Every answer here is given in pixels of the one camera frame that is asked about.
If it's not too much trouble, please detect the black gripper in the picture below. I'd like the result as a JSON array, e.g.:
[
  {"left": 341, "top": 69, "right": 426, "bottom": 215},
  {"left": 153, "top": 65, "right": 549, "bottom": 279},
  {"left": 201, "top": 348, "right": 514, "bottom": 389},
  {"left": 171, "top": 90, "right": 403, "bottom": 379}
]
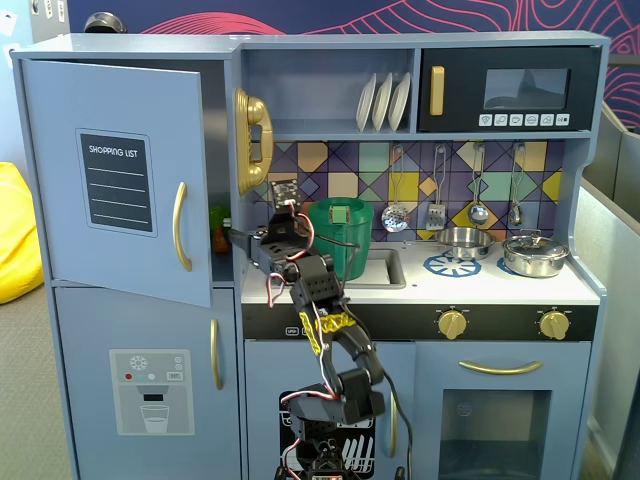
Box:
[{"left": 227, "top": 179, "right": 315, "bottom": 275}]

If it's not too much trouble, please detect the blue shopping list cabinet door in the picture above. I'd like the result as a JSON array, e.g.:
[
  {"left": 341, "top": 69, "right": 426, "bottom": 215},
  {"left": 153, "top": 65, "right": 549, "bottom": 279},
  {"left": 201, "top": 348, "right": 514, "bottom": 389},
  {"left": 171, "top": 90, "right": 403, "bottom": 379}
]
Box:
[{"left": 20, "top": 58, "right": 214, "bottom": 310}]

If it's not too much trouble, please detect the blue dishwasher door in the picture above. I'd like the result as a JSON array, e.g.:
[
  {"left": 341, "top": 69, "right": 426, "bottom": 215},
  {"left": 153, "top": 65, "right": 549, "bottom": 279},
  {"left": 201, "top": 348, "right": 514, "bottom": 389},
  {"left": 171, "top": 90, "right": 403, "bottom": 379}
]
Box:
[{"left": 243, "top": 340, "right": 418, "bottom": 480}]

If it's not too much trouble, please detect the blue ice dispenser fridge door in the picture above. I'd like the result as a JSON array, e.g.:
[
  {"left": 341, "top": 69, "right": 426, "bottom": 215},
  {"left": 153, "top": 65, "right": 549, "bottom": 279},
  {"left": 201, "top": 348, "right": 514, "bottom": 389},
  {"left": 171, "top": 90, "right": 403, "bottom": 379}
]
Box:
[{"left": 53, "top": 286, "right": 243, "bottom": 480}]

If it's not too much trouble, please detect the blue oven door with window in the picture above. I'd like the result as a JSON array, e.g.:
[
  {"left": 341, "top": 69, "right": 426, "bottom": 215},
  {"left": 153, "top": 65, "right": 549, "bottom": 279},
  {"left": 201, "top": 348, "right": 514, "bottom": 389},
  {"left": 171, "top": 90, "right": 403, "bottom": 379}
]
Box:
[{"left": 414, "top": 341, "right": 593, "bottom": 480}]

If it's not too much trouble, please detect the green plastic cup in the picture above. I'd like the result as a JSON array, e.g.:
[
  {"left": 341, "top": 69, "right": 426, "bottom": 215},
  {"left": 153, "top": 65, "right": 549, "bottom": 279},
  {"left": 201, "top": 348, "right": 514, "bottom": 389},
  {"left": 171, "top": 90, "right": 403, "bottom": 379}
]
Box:
[{"left": 307, "top": 196, "right": 376, "bottom": 283}]

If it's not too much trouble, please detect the gold toy telephone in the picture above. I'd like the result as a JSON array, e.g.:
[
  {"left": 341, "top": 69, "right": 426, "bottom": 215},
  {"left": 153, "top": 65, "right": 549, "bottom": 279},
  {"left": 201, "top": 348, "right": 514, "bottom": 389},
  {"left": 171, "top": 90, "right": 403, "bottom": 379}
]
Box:
[{"left": 234, "top": 87, "right": 276, "bottom": 197}]

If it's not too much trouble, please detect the steel slotted skimmer spoon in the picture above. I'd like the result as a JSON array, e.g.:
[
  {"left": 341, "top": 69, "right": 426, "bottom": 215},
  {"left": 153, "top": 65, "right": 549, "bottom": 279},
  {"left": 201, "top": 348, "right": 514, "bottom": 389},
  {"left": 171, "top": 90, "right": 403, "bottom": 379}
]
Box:
[{"left": 380, "top": 145, "right": 412, "bottom": 235}]

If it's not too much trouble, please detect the grey toy sink basin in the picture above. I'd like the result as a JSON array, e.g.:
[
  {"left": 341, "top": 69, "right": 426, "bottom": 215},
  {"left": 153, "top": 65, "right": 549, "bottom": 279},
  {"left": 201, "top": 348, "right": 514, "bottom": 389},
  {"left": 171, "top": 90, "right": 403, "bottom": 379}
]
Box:
[{"left": 342, "top": 246, "right": 408, "bottom": 291}]

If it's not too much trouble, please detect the white toy plate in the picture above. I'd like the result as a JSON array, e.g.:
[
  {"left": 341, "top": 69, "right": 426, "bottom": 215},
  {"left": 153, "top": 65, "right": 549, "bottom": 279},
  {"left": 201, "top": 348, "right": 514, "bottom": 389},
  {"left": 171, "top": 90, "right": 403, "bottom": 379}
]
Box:
[
  {"left": 387, "top": 72, "right": 413, "bottom": 133},
  {"left": 355, "top": 72, "right": 378, "bottom": 134},
  {"left": 371, "top": 72, "right": 395, "bottom": 134}
]

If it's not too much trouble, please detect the steel slotted spatula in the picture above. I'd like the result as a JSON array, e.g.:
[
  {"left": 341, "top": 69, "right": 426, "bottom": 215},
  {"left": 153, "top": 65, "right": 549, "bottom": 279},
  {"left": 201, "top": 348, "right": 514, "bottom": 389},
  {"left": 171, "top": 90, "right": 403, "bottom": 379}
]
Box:
[{"left": 425, "top": 144, "right": 448, "bottom": 233}]

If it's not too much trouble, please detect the steel frying pan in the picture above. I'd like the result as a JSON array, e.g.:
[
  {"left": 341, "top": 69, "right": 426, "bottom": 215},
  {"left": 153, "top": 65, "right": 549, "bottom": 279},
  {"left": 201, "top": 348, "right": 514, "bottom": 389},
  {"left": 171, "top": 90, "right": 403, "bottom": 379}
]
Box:
[{"left": 403, "top": 226, "right": 498, "bottom": 262}]

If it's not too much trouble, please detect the gold stove knob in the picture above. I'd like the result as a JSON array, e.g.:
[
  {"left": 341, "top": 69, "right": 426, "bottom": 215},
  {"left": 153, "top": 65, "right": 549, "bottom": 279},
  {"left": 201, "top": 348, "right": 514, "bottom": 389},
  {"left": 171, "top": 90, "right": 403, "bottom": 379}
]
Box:
[
  {"left": 538, "top": 309, "right": 572, "bottom": 342},
  {"left": 437, "top": 309, "right": 470, "bottom": 342}
]

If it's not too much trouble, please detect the steel ladle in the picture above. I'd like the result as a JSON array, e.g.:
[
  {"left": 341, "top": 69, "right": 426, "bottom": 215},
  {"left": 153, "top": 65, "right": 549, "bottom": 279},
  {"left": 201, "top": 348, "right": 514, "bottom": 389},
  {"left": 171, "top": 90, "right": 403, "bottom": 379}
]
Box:
[{"left": 466, "top": 144, "right": 490, "bottom": 228}]

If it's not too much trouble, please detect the yellow bean bag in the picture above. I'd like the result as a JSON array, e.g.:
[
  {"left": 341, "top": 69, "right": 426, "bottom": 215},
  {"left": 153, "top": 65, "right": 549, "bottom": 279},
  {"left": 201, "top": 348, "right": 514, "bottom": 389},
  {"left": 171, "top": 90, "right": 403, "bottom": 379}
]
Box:
[{"left": 0, "top": 160, "right": 46, "bottom": 306}]

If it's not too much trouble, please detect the black toy microwave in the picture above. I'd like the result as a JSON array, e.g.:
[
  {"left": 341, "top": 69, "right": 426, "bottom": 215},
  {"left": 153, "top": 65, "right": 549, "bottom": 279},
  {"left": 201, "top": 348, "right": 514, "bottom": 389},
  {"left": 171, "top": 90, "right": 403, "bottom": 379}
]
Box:
[{"left": 417, "top": 46, "right": 602, "bottom": 134}]

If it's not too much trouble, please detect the blue toy play kitchen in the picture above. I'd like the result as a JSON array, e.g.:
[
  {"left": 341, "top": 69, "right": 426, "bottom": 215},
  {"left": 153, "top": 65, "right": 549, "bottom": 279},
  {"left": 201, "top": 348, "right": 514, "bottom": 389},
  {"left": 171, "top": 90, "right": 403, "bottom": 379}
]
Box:
[{"left": 9, "top": 30, "right": 612, "bottom": 480}]

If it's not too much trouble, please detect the black round helmet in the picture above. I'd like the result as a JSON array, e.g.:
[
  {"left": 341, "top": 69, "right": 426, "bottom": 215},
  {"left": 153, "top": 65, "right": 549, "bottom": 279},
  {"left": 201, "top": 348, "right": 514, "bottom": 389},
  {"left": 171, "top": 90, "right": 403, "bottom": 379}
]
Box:
[{"left": 82, "top": 12, "right": 127, "bottom": 35}]

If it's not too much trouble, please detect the small steel hanging spoon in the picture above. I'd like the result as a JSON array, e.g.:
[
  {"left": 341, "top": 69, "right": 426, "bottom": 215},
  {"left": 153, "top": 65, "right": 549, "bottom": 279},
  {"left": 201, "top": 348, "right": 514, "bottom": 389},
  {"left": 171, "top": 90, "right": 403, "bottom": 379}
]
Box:
[{"left": 508, "top": 143, "right": 528, "bottom": 226}]

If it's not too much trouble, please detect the steel pot with lid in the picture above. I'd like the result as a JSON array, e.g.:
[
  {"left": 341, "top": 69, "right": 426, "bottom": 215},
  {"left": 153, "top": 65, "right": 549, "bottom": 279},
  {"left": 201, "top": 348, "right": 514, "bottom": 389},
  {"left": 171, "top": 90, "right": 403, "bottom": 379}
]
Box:
[{"left": 500, "top": 229, "right": 572, "bottom": 279}]

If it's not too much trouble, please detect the red white black servo wire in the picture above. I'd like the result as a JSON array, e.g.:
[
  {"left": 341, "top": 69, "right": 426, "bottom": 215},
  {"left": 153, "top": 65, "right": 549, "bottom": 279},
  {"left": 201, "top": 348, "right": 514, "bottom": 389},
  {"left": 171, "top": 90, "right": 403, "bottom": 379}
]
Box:
[{"left": 266, "top": 198, "right": 317, "bottom": 310}]

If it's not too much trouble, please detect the long gold door handle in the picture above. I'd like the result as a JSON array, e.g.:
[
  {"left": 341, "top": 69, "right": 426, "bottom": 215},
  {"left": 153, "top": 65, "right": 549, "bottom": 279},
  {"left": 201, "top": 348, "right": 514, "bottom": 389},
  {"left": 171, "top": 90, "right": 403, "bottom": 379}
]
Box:
[
  {"left": 171, "top": 181, "right": 194, "bottom": 274},
  {"left": 209, "top": 317, "right": 225, "bottom": 392}
]

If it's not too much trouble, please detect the thin black cable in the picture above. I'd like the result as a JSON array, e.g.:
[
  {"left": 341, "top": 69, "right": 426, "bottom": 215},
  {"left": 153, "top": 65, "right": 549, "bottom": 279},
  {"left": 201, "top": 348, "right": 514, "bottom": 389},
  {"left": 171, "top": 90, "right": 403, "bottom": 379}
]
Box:
[{"left": 312, "top": 234, "right": 414, "bottom": 480}]

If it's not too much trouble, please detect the gold microwave handle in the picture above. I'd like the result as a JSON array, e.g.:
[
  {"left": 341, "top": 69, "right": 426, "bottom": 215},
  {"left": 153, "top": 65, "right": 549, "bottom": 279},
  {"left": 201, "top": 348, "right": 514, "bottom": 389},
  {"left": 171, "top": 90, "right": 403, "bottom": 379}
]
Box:
[{"left": 429, "top": 65, "right": 446, "bottom": 117}]

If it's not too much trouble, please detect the short gold door handle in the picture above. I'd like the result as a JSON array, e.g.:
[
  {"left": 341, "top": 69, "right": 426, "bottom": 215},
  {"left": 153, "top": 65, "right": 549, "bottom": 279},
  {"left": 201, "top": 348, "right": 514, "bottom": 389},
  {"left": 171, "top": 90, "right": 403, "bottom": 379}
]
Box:
[{"left": 388, "top": 389, "right": 400, "bottom": 459}]

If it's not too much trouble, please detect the curved gold oven handle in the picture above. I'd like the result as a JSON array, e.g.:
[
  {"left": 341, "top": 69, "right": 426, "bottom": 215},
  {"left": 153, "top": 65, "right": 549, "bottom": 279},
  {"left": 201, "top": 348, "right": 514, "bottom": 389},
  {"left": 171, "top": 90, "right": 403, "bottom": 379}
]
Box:
[{"left": 458, "top": 359, "right": 545, "bottom": 377}]

